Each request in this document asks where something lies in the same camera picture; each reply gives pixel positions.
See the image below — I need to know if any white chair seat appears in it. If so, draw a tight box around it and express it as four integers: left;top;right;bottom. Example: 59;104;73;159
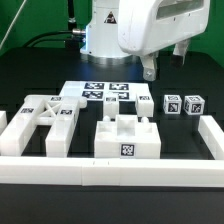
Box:
94;115;161;159

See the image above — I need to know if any black cable with connector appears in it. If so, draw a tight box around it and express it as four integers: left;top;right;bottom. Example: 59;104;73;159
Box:
23;28;87;48

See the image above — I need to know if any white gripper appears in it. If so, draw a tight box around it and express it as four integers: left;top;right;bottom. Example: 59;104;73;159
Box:
118;0;210;81

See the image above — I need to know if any white marker base plate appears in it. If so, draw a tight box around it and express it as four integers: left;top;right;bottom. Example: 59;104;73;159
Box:
60;81;152;102

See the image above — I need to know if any black vertical pole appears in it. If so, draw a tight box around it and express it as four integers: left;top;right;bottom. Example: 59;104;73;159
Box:
67;0;76;23

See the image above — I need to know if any white tagged cube left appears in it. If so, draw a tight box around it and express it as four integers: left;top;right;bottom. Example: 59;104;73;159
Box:
163;95;182;114

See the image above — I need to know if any white tagged cube right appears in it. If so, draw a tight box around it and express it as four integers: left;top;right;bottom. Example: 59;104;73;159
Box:
184;95;205;115

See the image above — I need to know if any white U-shaped fence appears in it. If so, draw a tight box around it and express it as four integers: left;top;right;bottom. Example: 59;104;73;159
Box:
0;114;224;187

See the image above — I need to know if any white chair back frame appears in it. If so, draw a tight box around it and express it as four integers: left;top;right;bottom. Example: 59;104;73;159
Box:
0;95;87;158

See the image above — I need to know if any white diagonal cord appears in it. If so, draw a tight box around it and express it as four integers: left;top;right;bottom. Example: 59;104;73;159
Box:
0;0;28;51

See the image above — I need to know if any white tagged cube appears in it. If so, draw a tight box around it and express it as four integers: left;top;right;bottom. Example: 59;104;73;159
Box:
184;95;205;115
163;95;182;114

